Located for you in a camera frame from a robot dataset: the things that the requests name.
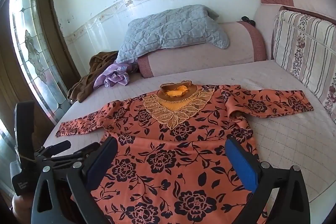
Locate purple floral cloth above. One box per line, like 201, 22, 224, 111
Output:
93, 61, 131, 89

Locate pink sofa bolster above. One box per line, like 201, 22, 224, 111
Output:
137, 21, 268, 79

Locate striped floral cushion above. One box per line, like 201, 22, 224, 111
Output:
272, 6, 336, 123

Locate wooden stained glass door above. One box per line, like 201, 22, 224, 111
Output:
0, 0, 82, 135

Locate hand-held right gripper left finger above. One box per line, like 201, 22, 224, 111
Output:
31, 136, 118, 224

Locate orange black floral blouse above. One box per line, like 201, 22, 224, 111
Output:
55, 80, 315, 224

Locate brown cloth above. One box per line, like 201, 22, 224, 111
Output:
67, 51, 118, 103

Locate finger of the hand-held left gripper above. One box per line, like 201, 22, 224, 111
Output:
51, 142, 101, 164
34, 140, 72, 159

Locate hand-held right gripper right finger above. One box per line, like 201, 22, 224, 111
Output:
224, 137, 311, 224

